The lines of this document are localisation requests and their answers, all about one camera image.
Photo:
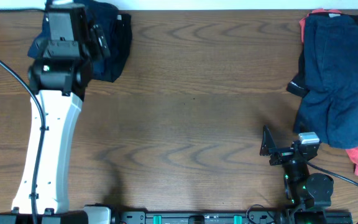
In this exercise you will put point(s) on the navy blue shorts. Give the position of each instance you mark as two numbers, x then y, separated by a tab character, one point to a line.
80	41
340	81

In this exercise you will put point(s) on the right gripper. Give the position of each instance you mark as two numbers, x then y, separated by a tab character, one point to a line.
270	147

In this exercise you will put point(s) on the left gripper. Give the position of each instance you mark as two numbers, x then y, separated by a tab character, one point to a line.
99	43

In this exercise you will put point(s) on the folded black shorts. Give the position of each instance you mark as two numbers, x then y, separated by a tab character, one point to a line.
118	33

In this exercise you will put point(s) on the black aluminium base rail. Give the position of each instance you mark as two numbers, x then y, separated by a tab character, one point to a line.
252	216

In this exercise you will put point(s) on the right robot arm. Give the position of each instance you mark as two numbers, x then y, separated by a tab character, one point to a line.
309	193

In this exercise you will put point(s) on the black garment with logo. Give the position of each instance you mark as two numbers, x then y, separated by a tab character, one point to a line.
297	87

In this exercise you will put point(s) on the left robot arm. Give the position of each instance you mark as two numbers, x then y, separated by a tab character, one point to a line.
42	196

